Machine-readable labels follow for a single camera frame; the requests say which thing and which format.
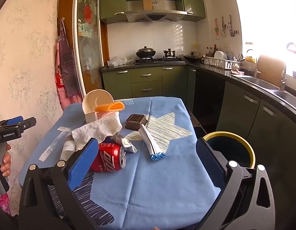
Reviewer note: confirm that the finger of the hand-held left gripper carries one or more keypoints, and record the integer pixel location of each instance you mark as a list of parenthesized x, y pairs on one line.
[(27, 123), (15, 119)]

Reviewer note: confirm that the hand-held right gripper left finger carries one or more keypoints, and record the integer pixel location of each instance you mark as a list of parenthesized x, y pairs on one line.
[(83, 163)]

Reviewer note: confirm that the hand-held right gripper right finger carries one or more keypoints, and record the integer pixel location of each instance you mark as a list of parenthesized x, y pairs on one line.
[(210, 163)]

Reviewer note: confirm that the small white bottle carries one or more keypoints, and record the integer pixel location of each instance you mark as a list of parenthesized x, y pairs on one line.
[(66, 148)]

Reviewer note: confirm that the red soda can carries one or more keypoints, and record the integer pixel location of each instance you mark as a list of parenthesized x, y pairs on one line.
[(107, 159)]

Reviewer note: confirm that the white paper towel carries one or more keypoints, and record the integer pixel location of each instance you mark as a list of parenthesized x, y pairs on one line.
[(97, 129)]

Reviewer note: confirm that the yellow rimmed trash bin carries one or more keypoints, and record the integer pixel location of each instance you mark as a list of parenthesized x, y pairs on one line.
[(249, 146)]

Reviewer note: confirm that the white carton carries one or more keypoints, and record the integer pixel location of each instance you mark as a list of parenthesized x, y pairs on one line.
[(127, 146)]

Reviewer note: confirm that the orange textured cloth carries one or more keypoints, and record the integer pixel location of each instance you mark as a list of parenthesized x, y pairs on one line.
[(109, 107)]

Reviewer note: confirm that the white sachets with blue ends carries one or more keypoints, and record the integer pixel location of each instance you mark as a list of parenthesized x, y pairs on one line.
[(150, 141)]

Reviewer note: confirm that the red paper noodle cup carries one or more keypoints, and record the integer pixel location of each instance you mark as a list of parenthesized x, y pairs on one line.
[(95, 100)]

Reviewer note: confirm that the brown plastic box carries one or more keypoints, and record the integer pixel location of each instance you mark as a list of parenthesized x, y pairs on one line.
[(136, 122)]

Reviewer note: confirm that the person's left forearm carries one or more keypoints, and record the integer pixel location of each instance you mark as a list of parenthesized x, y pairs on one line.
[(3, 203)]

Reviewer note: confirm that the person's left hand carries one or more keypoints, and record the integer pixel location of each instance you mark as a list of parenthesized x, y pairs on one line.
[(6, 160)]

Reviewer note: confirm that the white strip label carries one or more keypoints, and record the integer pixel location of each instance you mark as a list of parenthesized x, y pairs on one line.
[(52, 146)]

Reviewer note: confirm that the blue star tablecloth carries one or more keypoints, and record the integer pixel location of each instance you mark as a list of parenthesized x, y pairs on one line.
[(162, 184)]

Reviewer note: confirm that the red checked apron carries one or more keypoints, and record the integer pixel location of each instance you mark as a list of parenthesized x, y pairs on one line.
[(60, 81)]

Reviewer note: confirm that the frosted glass sliding door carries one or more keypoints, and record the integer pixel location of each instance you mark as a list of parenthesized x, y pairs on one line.
[(90, 52)]

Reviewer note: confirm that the pink dish cloth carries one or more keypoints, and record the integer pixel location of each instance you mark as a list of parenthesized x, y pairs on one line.
[(237, 71)]

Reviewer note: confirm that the steel double sink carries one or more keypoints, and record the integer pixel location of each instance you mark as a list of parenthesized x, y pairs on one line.
[(265, 82)]

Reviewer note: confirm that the white dish rack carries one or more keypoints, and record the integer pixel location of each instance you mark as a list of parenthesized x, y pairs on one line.
[(222, 64)]

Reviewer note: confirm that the white mug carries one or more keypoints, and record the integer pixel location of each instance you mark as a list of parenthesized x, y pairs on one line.
[(205, 61)]

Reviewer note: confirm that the small steel faucet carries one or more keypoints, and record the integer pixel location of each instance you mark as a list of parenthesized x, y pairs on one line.
[(255, 69)]

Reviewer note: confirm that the clear plastic bags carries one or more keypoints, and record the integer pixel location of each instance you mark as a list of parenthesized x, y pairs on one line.
[(119, 61)]

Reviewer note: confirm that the white plates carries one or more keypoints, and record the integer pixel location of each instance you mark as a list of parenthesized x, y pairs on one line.
[(219, 55)]

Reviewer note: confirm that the wooden cutting board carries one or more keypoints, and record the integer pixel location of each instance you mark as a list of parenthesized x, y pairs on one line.
[(270, 69)]

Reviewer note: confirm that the yellow sponge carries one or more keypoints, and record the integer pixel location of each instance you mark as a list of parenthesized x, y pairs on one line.
[(250, 59)]

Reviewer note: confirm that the sauce bottles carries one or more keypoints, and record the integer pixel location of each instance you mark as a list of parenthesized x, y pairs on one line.
[(213, 50)]

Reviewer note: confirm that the tall steel faucet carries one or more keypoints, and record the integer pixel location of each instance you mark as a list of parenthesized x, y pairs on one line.
[(284, 76)]

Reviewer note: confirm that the gas stove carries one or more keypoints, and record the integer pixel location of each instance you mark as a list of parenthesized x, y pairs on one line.
[(160, 60)]

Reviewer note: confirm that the small dark pot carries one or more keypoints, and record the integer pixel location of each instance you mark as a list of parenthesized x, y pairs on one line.
[(170, 53)]

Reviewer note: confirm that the black lidded wok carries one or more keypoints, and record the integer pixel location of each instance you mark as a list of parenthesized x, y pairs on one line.
[(145, 52)]

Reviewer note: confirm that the hanging kitchen utensils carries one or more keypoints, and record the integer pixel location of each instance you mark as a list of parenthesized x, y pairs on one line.
[(230, 30)]

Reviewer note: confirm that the green upper cabinets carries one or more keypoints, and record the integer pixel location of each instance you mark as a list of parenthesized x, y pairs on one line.
[(112, 2)]

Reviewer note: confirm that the steel range hood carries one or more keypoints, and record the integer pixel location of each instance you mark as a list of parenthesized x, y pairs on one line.
[(155, 14)]

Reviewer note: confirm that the cardboard piece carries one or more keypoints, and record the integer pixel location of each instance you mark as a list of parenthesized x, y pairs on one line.
[(147, 1)]

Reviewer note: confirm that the wall socket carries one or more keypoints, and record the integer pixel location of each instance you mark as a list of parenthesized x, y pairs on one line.
[(226, 44)]

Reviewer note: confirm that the wooden door frame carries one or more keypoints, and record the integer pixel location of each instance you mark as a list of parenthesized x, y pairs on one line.
[(66, 4)]

